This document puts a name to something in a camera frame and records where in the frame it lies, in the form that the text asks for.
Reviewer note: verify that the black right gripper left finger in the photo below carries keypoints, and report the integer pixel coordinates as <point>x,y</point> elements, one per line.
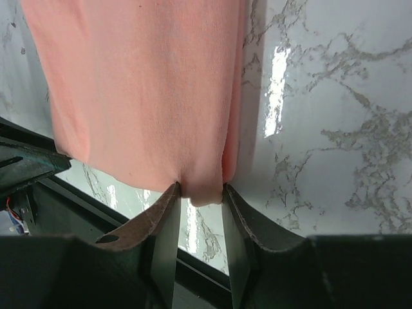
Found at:
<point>133,266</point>

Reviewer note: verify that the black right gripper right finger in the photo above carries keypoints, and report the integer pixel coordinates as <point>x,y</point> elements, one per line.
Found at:
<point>271,267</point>

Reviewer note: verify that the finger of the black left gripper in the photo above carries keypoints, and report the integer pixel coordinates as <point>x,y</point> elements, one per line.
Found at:
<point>23,164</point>

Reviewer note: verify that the salmon pink t shirt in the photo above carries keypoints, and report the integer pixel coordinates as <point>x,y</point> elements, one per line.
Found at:
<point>145,91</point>

